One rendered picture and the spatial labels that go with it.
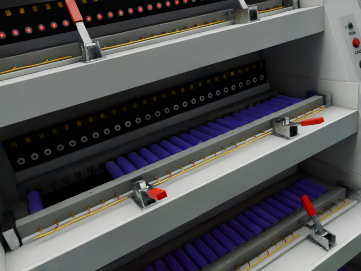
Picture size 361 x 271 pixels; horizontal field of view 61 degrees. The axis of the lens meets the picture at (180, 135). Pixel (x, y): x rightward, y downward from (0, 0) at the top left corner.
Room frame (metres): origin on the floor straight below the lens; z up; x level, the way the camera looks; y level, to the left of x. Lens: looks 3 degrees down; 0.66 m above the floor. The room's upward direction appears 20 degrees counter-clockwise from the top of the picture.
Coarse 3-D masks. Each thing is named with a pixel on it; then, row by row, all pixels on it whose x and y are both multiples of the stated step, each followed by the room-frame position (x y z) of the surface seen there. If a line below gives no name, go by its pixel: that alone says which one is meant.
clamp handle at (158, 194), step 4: (140, 184) 0.40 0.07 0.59; (144, 184) 0.40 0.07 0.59; (140, 188) 0.40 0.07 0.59; (144, 188) 0.40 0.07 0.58; (148, 188) 0.39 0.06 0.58; (156, 188) 0.36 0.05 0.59; (144, 192) 0.38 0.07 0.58; (148, 192) 0.36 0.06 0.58; (152, 192) 0.35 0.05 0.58; (156, 192) 0.34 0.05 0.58; (160, 192) 0.34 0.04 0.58; (164, 192) 0.34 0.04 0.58; (152, 196) 0.35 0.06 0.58; (156, 196) 0.34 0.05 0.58; (160, 196) 0.34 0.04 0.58; (164, 196) 0.34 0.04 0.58
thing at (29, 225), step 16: (320, 96) 0.59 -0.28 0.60; (288, 112) 0.55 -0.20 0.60; (304, 112) 0.57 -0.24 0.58; (240, 128) 0.52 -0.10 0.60; (256, 128) 0.52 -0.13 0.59; (208, 144) 0.48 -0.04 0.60; (224, 144) 0.50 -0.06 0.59; (160, 160) 0.46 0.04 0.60; (176, 160) 0.46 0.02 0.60; (192, 160) 0.47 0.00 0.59; (208, 160) 0.46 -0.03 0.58; (128, 176) 0.43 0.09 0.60; (144, 176) 0.44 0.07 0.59; (160, 176) 0.45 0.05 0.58; (96, 192) 0.41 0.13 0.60; (112, 192) 0.42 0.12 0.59; (48, 208) 0.39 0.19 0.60; (64, 208) 0.39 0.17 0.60; (80, 208) 0.40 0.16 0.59; (16, 224) 0.37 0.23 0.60; (32, 224) 0.38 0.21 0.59; (48, 224) 0.38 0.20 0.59
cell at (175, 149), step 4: (164, 140) 0.54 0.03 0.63; (160, 144) 0.54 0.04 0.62; (164, 144) 0.53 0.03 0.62; (168, 144) 0.53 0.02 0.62; (172, 144) 0.53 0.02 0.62; (164, 148) 0.53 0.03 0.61; (168, 148) 0.52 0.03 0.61; (172, 148) 0.51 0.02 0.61; (176, 148) 0.50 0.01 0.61; (172, 152) 0.50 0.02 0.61; (176, 152) 0.49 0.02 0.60
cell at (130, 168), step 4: (120, 160) 0.50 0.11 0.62; (124, 160) 0.50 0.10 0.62; (120, 164) 0.50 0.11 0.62; (124, 164) 0.49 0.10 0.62; (128, 164) 0.48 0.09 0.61; (132, 164) 0.49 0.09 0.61; (124, 168) 0.48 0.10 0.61; (128, 168) 0.47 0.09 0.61; (132, 168) 0.46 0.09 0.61; (136, 168) 0.47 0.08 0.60; (128, 172) 0.46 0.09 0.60
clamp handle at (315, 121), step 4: (284, 120) 0.50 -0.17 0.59; (288, 120) 0.50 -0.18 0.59; (304, 120) 0.47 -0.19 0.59; (308, 120) 0.46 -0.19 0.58; (312, 120) 0.45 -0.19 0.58; (316, 120) 0.44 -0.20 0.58; (320, 120) 0.44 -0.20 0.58; (284, 124) 0.51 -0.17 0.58; (288, 124) 0.50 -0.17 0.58; (292, 124) 0.49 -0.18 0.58; (296, 124) 0.48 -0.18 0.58; (300, 124) 0.47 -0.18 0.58; (304, 124) 0.47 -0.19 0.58; (308, 124) 0.46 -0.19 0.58; (312, 124) 0.45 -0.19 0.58; (316, 124) 0.45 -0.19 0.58
